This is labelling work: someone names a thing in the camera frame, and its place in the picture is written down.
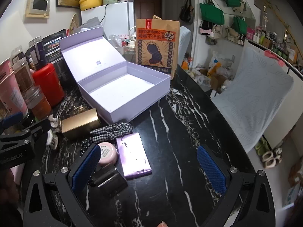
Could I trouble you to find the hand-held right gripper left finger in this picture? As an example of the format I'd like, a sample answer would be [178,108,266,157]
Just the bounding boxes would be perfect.
[22,143,102,227]

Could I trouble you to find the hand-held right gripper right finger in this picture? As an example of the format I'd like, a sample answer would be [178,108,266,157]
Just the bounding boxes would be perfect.
[196,144,281,227]

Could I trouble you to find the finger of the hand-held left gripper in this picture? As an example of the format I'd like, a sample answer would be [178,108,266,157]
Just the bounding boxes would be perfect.
[0,112,24,130]
[21,118,51,139]

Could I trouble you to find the pearly hair claw clip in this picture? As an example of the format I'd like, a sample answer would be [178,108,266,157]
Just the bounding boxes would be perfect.
[46,115,63,150]

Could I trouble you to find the black polka dot scrunchie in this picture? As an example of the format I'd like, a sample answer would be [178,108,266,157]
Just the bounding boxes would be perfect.
[79,137,101,158]

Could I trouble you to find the pink round compact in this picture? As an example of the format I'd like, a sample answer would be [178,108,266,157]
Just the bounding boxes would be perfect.
[98,142,119,166]

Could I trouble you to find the smoky grey plastic cap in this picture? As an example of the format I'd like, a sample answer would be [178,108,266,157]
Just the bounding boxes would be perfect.
[91,164,128,199]

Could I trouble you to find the gold rectangular box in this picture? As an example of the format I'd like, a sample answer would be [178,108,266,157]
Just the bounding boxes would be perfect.
[61,108,102,140]

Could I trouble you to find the black white gingham scrunchie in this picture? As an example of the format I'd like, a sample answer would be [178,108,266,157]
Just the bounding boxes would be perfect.
[90,122,133,143]

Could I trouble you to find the purple box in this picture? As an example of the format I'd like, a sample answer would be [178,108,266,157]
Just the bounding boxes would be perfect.
[116,132,152,179]

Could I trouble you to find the lilac hinged gift box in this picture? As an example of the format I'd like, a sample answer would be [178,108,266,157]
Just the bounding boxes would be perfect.
[59,27,171,126]

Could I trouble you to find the orange jar clear lid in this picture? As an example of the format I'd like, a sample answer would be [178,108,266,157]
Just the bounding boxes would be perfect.
[24,85,53,120]

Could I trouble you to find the pink printed tube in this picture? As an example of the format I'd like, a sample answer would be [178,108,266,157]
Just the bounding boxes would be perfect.
[0,59,29,121]

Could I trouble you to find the red tin canister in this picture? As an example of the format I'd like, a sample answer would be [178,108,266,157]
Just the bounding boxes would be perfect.
[32,63,65,107]

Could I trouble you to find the clear jar brown contents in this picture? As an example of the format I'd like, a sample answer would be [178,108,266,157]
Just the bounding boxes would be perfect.
[11,57,36,93]

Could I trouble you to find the green slipper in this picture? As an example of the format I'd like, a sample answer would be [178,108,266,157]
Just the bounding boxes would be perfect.
[254,136,270,155]

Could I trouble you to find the beige slipper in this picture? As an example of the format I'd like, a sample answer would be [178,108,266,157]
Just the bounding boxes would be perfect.
[262,150,276,162]
[265,157,283,169]

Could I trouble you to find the dark jar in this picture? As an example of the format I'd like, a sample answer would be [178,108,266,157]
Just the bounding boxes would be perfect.
[25,37,48,70]

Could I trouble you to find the black printed packet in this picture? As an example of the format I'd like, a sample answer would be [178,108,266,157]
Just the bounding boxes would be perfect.
[43,29,69,86]

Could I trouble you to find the chair with pale blue cover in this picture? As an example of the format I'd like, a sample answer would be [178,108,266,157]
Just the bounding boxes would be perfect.
[211,47,294,154]
[177,26,192,63]

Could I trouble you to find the cardboard box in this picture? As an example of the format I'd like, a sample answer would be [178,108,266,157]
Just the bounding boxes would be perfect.
[210,73,228,91]

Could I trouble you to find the white plastic bag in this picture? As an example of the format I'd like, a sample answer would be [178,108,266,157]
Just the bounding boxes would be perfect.
[208,53,235,76]

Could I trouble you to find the woven straw fan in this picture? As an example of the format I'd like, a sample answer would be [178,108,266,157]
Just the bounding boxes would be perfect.
[69,13,82,35]

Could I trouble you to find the grey cloth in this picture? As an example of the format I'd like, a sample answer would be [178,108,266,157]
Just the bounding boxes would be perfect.
[80,16,103,32]

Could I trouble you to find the crumpled clear plastic bag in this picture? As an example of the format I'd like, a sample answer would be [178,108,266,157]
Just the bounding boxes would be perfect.
[108,34,123,48]

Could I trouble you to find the glass cup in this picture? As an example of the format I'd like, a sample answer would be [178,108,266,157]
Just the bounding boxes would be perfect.
[122,44,138,63]

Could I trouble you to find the white fridge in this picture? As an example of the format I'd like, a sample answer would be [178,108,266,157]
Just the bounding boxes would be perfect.
[80,2,135,40]

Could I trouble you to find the beige tote bag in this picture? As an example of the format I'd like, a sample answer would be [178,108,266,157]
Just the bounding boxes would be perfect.
[199,20,225,45]

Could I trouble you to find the row of bottles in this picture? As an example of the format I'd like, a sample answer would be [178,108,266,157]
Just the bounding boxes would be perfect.
[246,26,299,62]

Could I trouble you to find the printed brown paper bag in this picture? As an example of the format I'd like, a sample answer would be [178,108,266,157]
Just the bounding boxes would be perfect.
[135,14,181,80]

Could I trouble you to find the green tote bag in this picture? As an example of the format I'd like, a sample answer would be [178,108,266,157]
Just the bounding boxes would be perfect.
[199,3,225,25]

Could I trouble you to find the black hanging handbag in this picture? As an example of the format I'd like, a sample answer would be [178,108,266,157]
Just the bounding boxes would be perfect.
[179,0,194,24]

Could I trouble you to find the brown door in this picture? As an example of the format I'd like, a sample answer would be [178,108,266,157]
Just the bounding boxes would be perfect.
[133,0,163,20]

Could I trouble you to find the beige wall intercom panel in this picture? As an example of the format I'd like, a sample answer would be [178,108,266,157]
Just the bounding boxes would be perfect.
[25,0,51,19]

